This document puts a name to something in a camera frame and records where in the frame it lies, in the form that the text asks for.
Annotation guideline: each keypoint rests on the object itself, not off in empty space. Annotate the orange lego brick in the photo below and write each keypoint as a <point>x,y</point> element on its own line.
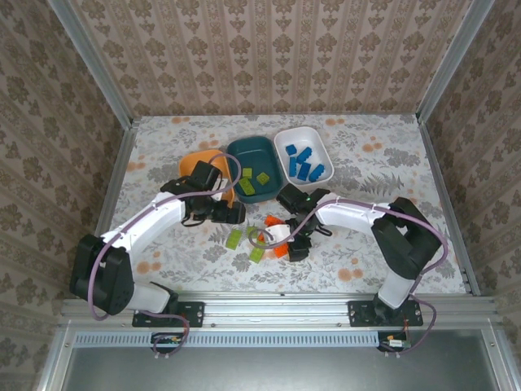
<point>272,222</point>
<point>280,251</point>

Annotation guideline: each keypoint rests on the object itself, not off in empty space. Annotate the long green lego brick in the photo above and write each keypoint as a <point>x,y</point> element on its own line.
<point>257,254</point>
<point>234,239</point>
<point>246,186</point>

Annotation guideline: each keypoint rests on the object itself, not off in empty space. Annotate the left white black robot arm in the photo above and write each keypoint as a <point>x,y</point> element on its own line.
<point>150,220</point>

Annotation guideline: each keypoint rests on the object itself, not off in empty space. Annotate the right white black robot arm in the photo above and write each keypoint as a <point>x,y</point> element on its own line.
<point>350,213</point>

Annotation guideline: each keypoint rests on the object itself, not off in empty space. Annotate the teal plastic container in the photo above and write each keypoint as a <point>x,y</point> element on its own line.
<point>268,191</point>

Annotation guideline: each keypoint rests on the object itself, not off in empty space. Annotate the orange plastic container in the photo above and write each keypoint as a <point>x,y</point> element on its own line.
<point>205,155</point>

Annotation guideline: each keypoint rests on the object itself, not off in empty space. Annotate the white plastic container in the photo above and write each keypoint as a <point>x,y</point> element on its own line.
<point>285,138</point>

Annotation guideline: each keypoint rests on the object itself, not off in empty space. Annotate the floral patterned table cover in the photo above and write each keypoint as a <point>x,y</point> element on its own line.
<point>366,134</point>

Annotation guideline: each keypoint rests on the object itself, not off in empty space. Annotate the grey metal panel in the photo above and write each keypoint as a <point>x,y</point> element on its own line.
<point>285,370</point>

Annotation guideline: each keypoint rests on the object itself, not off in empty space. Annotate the small connector board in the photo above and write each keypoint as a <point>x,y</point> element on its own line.
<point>394,344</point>
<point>167,339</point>

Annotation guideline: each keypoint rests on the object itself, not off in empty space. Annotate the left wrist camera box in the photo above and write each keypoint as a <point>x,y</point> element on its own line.
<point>205,175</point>

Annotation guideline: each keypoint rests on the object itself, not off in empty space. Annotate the aluminium front mounting rail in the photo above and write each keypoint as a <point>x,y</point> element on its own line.
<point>277,309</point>

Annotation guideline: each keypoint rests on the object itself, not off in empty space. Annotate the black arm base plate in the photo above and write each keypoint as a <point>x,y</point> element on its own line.
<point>360,313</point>
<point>195,313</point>

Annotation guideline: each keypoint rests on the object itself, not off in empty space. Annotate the aluminium table side rail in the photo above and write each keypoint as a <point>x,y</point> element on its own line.
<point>441,183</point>
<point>116,183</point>

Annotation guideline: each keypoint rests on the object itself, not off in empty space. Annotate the aluminium frame post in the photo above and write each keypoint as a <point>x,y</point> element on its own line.
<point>452,61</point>
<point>93,61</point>

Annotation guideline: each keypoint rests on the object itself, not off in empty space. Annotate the aluminium lower frame rail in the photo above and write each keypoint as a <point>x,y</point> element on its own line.
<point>497,358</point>
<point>57,358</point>

